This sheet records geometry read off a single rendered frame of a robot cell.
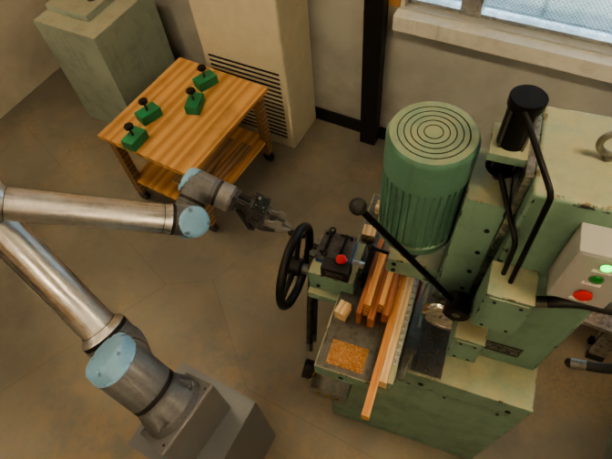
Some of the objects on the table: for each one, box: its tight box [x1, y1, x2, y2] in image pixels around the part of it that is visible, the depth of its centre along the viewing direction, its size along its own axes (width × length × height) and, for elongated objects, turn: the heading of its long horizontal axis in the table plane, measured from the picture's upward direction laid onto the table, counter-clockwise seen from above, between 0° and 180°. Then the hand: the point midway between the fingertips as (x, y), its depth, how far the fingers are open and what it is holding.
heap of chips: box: [326, 339, 369, 374], centre depth 130 cm, size 7×10×2 cm
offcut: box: [334, 300, 352, 321], centre depth 135 cm, size 4×3×4 cm
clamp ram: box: [352, 250, 375, 289], centre depth 140 cm, size 9×8×9 cm
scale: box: [393, 279, 420, 366], centre depth 135 cm, size 50×1×1 cm, turn 163°
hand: (287, 228), depth 161 cm, fingers closed
